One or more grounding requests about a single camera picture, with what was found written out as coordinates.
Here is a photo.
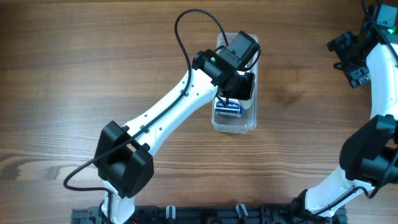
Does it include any clear plastic container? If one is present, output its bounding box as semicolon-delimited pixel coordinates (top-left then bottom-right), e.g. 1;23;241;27
211;32;259;134

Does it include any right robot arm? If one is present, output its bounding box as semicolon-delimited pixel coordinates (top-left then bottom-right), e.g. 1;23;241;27
285;1;397;223

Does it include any white Hansaplast plaster box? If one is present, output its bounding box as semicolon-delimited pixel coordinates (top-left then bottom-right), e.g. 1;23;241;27
214;98;243;118

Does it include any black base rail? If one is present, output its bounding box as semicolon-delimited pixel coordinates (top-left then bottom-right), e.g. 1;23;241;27
70;204;348;224

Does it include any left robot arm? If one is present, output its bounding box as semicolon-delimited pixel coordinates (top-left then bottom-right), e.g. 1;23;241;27
94;46;261;223

